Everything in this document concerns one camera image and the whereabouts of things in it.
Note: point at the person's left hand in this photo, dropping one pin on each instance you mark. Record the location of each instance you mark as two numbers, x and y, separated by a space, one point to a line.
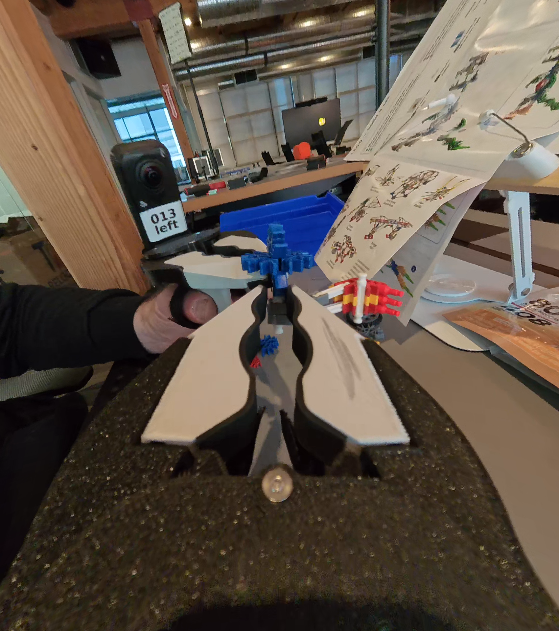
153 325

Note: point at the person's black hoodie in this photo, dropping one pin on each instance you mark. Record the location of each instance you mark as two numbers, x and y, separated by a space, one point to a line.
3 468

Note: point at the blue snowflake toy connector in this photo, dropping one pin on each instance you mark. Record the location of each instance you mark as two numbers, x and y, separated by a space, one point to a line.
269 345
269 261

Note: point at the printed toy set bag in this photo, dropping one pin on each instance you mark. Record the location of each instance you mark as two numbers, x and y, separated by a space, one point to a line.
530 345

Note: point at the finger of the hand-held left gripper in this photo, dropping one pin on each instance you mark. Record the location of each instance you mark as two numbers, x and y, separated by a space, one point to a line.
210 271
242 245

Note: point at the black monitor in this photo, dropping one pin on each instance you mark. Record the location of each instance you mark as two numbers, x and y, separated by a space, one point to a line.
309 121

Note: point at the red and black roll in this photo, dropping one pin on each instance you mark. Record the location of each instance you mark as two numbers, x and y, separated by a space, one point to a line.
205 189

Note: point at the large window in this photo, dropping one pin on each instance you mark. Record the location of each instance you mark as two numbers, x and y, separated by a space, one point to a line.
141 123

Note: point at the toy instruction booklet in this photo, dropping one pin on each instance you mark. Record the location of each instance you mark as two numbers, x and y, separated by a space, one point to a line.
457 74

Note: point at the grey toy wheel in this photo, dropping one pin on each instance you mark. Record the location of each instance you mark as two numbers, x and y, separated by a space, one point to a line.
368 326

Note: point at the white book stand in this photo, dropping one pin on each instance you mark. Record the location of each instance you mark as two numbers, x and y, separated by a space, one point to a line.
520 236

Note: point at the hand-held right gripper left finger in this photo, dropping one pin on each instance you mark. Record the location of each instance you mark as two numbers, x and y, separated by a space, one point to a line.
195 389

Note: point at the silver air duct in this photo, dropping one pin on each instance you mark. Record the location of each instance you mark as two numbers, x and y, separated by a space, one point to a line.
269 49
284 10

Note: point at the wooden work table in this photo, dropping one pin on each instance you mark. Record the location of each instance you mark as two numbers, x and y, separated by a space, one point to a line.
269 187

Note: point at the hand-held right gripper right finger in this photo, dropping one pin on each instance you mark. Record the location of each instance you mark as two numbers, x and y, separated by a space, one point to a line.
353 394

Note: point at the black wall screen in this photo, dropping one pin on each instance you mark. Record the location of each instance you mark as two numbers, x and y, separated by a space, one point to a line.
99 59

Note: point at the red wall sign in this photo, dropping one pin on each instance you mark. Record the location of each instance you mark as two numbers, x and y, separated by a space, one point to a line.
169 101

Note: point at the grey mesh chair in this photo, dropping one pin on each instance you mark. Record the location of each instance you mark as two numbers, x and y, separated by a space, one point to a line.
33 384

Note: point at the red yellow grey toy model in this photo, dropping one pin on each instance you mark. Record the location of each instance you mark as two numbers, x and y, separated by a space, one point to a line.
378 298

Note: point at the black steel column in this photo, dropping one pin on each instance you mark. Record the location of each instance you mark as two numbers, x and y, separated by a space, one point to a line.
383 49

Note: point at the hanging white board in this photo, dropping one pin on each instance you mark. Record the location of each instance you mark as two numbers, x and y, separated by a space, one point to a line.
176 34

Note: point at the blue plastic bin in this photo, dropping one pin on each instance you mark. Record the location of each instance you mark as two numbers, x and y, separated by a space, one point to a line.
299 217

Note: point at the orange plastic object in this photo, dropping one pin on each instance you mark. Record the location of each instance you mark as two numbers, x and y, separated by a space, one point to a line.
302 150

